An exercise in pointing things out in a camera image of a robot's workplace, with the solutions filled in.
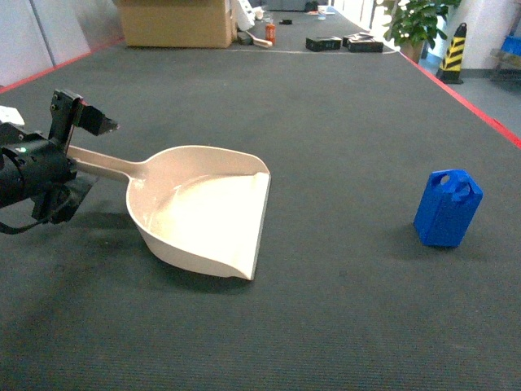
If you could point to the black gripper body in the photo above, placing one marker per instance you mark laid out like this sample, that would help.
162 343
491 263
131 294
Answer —
31 164

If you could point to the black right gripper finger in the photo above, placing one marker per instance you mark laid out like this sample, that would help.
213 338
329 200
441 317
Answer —
68 111

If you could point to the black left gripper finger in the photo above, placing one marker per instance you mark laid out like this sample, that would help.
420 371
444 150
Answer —
62 200

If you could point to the beige plastic dustpan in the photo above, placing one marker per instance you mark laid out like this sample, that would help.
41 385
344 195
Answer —
198 208

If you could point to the blue plastic part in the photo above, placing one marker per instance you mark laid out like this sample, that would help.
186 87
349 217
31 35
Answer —
449 202

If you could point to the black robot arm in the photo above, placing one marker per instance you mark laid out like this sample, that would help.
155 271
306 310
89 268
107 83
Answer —
12 120

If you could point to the large cardboard box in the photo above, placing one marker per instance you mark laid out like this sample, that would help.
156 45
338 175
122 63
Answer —
178 24

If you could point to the orange bottle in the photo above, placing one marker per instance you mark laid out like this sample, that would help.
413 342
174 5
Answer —
270 33

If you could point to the black box left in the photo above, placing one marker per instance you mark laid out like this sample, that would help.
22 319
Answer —
319 44

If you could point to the black box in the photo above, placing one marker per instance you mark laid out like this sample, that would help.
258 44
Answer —
319 44
362 43

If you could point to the black box right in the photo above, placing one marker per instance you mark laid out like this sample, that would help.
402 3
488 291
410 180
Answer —
362 43

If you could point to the green potted plant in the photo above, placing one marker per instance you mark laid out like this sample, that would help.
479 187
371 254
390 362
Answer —
414 24

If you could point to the yellow black striped bollard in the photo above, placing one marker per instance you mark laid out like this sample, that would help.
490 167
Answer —
449 71

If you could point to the wooden handled brush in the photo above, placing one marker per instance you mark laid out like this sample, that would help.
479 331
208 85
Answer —
248 39

